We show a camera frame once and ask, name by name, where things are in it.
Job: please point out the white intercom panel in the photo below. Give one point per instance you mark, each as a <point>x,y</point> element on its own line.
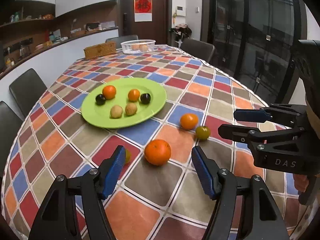
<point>180,11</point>

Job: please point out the orange in white basket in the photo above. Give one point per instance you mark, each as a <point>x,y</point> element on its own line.
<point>144,47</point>
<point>136,47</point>

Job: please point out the person's right hand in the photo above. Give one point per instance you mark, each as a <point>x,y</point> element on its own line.
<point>300,182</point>

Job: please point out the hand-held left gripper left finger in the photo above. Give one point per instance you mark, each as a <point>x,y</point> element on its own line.
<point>113,172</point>

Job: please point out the dark leather chair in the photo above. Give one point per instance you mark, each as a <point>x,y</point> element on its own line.
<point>27,90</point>
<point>197,50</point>
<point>121,38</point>
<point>8,130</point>

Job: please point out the green mandarin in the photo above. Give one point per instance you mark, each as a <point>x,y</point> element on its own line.
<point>202,132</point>
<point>127,155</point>

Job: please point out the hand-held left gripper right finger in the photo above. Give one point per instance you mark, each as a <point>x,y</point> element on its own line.
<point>206,175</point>

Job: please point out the white sideboard counter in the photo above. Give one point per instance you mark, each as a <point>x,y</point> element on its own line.
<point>62,52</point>

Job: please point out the small orange mandarin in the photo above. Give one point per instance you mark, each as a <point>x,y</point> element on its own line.
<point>134,95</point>

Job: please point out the brown kiwi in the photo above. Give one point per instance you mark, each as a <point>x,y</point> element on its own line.
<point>116,111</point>
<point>131,109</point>

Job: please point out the green plate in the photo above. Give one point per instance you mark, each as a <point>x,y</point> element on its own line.
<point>150,92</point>

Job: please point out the large orange mandarin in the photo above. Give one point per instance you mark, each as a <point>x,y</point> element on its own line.
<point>157,152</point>

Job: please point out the dark wooden door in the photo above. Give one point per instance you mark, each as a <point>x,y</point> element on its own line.
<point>160,10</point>

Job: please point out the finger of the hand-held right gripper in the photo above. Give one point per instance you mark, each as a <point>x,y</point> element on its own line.
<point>247,115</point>
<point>237,133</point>

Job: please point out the pile of clothes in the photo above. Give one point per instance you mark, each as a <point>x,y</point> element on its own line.
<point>181,32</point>

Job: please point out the yellow bottle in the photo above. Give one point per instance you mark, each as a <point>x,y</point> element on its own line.
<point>8,63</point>

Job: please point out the dark plum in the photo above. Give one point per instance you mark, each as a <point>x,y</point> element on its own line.
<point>145,98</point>
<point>100,99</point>

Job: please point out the white plastic basket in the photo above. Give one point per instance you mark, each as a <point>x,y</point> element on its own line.
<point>126,48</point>

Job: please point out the red and white door poster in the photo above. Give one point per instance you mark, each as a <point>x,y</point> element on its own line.
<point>143,15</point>

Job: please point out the wicker basket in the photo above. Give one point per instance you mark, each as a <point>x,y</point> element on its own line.
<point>78,32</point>

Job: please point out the black framed glass doors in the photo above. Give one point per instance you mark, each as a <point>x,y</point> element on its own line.
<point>250,42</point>

